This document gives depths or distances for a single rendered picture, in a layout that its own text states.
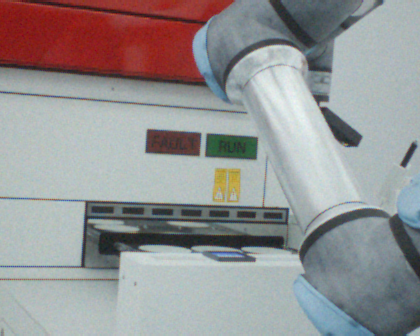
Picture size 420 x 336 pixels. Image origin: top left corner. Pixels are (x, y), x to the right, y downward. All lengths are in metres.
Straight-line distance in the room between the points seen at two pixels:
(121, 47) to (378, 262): 0.89
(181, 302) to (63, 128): 0.66
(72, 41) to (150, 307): 0.69
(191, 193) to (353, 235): 0.88
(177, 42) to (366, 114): 2.13
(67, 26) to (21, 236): 0.40
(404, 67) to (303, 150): 2.85
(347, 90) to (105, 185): 2.12
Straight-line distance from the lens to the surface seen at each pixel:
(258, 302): 1.19
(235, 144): 1.84
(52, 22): 1.66
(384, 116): 3.84
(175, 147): 1.78
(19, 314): 1.53
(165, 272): 1.13
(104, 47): 1.69
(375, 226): 0.98
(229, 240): 2.15
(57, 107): 1.71
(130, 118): 1.75
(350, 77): 3.74
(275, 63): 1.16
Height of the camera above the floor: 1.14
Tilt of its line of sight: 3 degrees down
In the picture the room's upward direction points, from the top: 4 degrees clockwise
